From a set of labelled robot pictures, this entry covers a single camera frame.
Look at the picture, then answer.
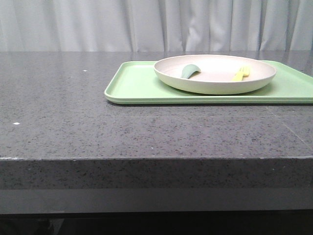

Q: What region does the beige round plate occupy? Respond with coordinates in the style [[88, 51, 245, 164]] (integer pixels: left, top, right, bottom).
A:
[[154, 54, 277, 95]]

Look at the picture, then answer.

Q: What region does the yellow plastic fork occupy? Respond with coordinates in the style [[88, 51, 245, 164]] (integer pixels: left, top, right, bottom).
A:
[[231, 66, 250, 81]]

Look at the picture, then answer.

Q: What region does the light green serving tray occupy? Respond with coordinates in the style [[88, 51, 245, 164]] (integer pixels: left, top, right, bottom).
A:
[[104, 60, 313, 105]]

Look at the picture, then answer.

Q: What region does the green plastic spoon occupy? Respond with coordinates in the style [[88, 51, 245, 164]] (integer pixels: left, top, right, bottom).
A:
[[180, 64, 201, 79]]

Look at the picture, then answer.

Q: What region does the white curtain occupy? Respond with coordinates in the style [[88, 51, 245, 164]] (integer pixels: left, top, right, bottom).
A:
[[0, 0, 313, 52]]

